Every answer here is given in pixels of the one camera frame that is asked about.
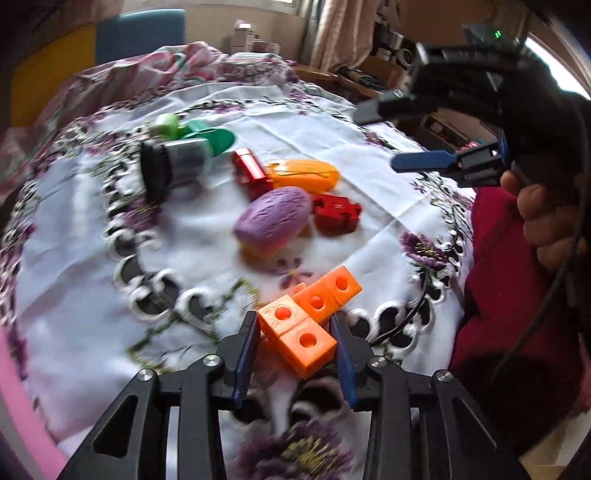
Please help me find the black grey cylinder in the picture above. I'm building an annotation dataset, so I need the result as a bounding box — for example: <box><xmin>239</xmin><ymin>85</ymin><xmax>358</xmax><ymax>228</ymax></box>
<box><xmin>140</xmin><ymin>137</ymin><xmax>211</xmax><ymax>204</ymax></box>

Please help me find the black cable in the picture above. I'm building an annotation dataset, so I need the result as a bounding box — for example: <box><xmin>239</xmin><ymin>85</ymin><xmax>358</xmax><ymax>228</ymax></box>
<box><xmin>489</xmin><ymin>97</ymin><xmax>591</xmax><ymax>384</ymax></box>

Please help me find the orange oval case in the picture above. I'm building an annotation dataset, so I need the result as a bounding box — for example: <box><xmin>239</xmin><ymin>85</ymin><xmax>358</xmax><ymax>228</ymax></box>
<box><xmin>264</xmin><ymin>159</ymin><xmax>341</xmax><ymax>195</ymax></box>

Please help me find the green plastic scoop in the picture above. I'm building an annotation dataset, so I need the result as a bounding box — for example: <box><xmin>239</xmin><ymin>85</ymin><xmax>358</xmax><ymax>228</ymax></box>
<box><xmin>178</xmin><ymin>119</ymin><xmax>236</xmax><ymax>158</ymax></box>

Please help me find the person's right hand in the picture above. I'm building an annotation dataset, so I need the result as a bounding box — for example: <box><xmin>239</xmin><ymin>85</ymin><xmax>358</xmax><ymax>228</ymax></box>
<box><xmin>501</xmin><ymin>168</ymin><xmax>578</xmax><ymax>273</ymax></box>

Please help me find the white embroidered tablecloth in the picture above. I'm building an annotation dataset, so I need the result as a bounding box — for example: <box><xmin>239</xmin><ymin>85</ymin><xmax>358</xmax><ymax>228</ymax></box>
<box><xmin>0</xmin><ymin>78</ymin><xmax>476</xmax><ymax>480</ymax></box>

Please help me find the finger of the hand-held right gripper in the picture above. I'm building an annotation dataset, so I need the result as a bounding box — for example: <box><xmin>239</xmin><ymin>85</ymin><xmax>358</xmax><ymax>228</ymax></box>
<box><xmin>390</xmin><ymin>141</ymin><xmax>509</xmax><ymax>188</ymax></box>
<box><xmin>353</xmin><ymin>85</ymin><xmax>444</xmax><ymax>125</ymax></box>

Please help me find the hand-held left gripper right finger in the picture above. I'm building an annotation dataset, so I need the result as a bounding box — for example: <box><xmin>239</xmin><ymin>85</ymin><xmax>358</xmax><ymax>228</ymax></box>
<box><xmin>329</xmin><ymin>314</ymin><xmax>532</xmax><ymax>480</ymax></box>

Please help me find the red puzzle piece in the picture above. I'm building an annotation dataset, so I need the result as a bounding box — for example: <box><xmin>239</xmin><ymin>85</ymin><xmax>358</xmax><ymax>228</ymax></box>
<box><xmin>311</xmin><ymin>194</ymin><xmax>362</xmax><ymax>235</ymax></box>

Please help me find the wooden side table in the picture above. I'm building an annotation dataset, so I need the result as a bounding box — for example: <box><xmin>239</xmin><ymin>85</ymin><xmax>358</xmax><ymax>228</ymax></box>
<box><xmin>291</xmin><ymin>65</ymin><xmax>389</xmax><ymax>102</ymax></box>

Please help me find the light green small cylinder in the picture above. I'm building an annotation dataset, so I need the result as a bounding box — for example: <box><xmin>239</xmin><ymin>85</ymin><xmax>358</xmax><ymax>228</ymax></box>
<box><xmin>150</xmin><ymin>113</ymin><xmax>181</xmax><ymax>139</ymax></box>

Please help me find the purple oval toy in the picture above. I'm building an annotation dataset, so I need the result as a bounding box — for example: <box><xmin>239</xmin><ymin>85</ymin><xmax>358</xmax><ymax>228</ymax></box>
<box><xmin>233</xmin><ymin>186</ymin><xmax>312</xmax><ymax>257</ymax></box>

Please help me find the red metallic cylinder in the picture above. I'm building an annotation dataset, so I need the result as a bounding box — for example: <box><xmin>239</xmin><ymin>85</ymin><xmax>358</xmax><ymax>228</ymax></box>
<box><xmin>232</xmin><ymin>148</ymin><xmax>274</xmax><ymax>197</ymax></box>

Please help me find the orange snap cube block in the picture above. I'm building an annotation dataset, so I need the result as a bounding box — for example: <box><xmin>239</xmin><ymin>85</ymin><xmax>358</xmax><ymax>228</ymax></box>
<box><xmin>256</xmin><ymin>265</ymin><xmax>363</xmax><ymax>380</ymax></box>

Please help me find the yellow padded panel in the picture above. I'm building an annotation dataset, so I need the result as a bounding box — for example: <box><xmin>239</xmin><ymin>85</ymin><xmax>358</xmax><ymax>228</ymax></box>
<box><xmin>11</xmin><ymin>23</ymin><xmax>98</xmax><ymax>127</ymax></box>

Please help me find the person's red garment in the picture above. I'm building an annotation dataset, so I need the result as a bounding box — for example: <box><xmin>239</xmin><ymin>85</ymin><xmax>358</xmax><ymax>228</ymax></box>
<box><xmin>448</xmin><ymin>187</ymin><xmax>591</xmax><ymax>444</ymax></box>

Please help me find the beige curtain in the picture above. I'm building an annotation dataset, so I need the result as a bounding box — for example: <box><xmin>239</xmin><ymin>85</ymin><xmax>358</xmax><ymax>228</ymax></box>
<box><xmin>302</xmin><ymin>0</ymin><xmax>389</xmax><ymax>72</ymax></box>

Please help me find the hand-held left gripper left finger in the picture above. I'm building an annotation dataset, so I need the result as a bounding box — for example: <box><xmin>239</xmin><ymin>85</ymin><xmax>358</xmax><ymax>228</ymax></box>
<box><xmin>58</xmin><ymin>310</ymin><xmax>262</xmax><ymax>480</ymax></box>

